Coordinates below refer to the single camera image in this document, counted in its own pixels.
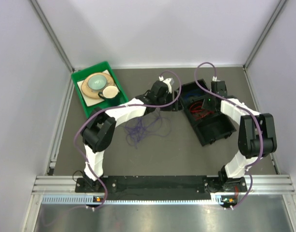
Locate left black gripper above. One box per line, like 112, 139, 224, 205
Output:
155, 90, 183, 111

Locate light teal bowl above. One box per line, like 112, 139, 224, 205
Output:
87, 74, 107, 90

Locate white square board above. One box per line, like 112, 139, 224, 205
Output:
77, 70, 112, 107

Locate dark green mug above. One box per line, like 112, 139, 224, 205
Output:
98, 86, 120, 106

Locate black three-compartment tray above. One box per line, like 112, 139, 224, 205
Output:
179, 82, 236, 146

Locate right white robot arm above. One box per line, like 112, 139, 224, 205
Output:
203, 76, 277, 191

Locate purple thin wires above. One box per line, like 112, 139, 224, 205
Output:
123, 108, 173, 149

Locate blue thin wire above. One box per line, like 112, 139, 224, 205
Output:
183, 89, 204, 102

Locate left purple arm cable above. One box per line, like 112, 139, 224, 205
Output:
74, 70, 182, 211

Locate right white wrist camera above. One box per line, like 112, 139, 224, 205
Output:
212, 76, 218, 82

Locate green plastic bin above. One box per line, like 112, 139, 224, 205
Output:
71, 61, 128, 117

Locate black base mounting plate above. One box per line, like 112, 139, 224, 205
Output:
75, 175, 247, 193

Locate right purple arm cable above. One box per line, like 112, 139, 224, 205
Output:
194, 62, 264, 211

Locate red thin wires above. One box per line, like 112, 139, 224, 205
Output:
189, 101, 212, 121

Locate slotted grey cable duct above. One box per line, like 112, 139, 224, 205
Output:
42, 195, 224, 205

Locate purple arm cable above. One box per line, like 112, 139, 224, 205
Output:
194, 62, 264, 211
74, 70, 182, 211

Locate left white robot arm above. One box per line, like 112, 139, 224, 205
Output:
80, 78, 182, 192

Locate wooden round plate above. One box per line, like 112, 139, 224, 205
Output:
81, 72, 115, 99

